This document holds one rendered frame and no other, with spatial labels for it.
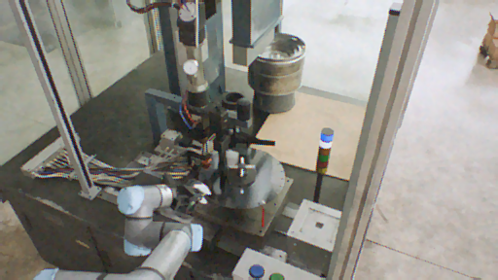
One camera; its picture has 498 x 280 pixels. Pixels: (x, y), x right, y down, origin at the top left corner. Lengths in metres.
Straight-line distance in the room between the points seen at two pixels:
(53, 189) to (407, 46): 1.61
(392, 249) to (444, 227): 0.41
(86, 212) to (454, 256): 2.06
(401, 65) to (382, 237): 2.00
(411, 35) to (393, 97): 0.12
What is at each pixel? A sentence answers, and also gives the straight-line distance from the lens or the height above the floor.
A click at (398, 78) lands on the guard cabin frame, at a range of 0.74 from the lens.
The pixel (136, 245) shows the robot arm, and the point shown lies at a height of 1.10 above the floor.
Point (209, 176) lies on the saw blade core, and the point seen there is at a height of 0.95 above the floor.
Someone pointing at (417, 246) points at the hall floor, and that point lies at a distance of 2.69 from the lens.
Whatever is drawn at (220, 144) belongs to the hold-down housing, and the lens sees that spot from 1.41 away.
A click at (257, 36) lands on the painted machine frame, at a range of 1.62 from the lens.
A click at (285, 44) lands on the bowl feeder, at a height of 1.07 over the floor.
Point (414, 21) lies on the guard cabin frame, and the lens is 0.70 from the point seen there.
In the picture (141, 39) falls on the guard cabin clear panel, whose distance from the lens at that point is 2.78.
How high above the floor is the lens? 2.04
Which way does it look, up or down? 41 degrees down
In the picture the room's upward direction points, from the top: straight up
